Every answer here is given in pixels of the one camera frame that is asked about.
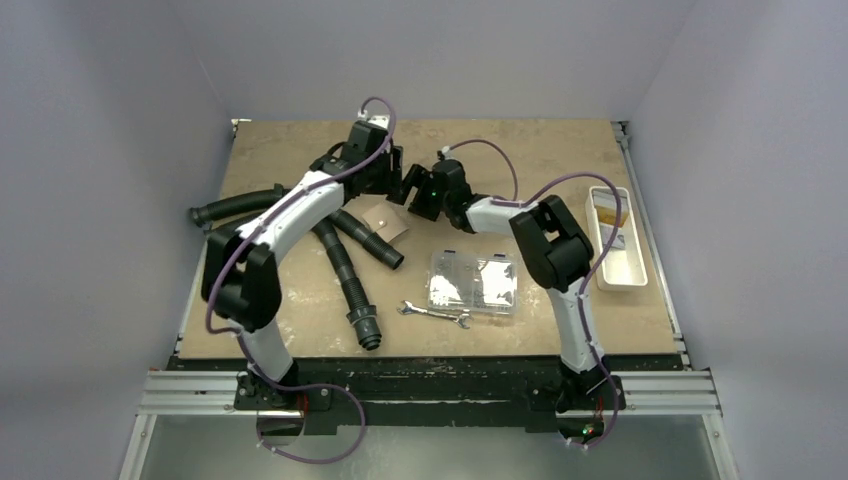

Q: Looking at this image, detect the black corrugated hose upper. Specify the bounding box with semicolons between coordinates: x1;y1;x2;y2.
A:
188;184;293;230

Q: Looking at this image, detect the aluminium frame rail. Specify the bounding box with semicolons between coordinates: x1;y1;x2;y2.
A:
119;371;739;479

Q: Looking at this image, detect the silver open-end wrench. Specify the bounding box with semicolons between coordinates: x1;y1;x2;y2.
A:
397;301;472;330

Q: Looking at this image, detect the black hose with coupling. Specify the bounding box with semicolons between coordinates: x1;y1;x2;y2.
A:
311;218;383;352

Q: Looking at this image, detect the white plastic tray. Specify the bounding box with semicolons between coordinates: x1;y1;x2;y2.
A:
585;186;648;291

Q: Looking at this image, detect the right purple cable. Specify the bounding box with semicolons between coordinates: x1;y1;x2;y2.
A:
437;139;624;452

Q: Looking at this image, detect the stack of cards in tray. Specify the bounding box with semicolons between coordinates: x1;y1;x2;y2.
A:
591;188;630;250

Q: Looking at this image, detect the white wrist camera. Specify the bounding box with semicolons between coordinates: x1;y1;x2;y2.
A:
357;112;392;130
436;145;455;163

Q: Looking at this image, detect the purple cable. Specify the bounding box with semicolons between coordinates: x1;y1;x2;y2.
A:
205;96;398;466
437;139;624;452

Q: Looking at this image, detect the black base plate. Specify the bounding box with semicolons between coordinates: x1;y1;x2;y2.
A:
166;354;684;439

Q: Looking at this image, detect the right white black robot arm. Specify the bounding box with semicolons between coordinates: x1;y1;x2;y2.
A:
387;159;606;407

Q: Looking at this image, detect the clear plastic screw box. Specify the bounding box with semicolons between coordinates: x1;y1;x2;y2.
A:
427;250;518;316

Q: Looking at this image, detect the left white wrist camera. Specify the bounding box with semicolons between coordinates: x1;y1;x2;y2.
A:
357;112;392;130

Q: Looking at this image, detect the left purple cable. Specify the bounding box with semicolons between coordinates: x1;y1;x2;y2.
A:
205;96;398;466

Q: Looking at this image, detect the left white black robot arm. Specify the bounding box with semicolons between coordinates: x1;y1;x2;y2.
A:
201;114;396;409

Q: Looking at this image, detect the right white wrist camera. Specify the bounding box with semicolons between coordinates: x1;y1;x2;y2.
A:
436;145;455;163

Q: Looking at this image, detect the black corrugated hose short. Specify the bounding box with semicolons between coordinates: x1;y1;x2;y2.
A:
329;209;405;270

